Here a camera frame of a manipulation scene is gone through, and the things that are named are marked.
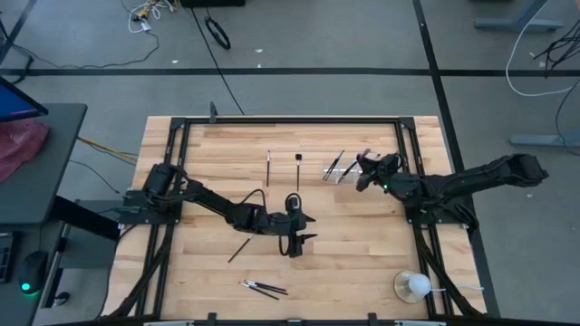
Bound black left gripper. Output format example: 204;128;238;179
265;210;318;259

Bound black aluminium rig frame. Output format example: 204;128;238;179
101;115;488;326

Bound white lamp cable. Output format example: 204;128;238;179
429;283;485;293

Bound long black floor cable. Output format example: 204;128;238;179
189;6;246;117

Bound computer monitor blue screen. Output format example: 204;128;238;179
0;74;50;123

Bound black desk crossbar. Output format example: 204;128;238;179
48;195;121;242

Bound red cloth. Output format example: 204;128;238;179
0;119;52;183

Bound black box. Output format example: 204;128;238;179
179;0;247;9

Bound white and yellow cable bundle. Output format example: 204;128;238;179
120;0;179;34

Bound white floor cable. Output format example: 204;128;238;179
505;0;580;99

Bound black computer mouse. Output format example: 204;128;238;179
16;250;49;296

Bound black keyboard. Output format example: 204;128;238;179
0;230;20;285

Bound grey table foot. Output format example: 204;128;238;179
473;0;566;34
508;130;580;149

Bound black cable bundle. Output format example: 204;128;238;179
533;26;580;79

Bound dark grey desk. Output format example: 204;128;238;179
0;102;89;227

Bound clear acrylic brush organizer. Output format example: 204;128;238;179
321;165;363;186

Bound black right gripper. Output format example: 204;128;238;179
355;153;409;200

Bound coiled black cable loop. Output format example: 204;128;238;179
203;15;232;51

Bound yellow cables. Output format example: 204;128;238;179
75;135;140;162

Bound grey desk leg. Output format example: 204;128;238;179
41;222;73;310

